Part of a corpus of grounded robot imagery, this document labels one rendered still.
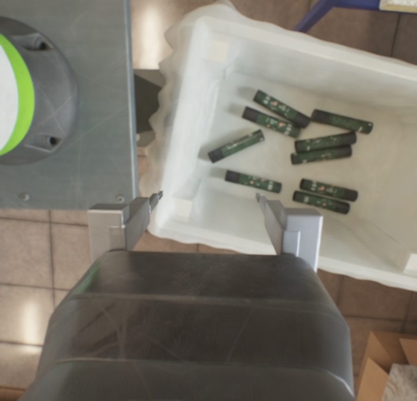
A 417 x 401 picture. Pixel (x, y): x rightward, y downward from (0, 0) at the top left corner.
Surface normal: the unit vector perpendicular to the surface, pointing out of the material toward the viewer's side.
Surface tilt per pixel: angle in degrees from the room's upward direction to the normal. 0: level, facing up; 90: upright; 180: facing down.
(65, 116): 62
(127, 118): 0
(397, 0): 0
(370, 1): 0
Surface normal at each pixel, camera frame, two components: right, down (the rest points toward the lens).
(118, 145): -0.03, 0.25
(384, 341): 0.09, -0.96
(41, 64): 0.87, -0.29
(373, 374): -0.93, 0.00
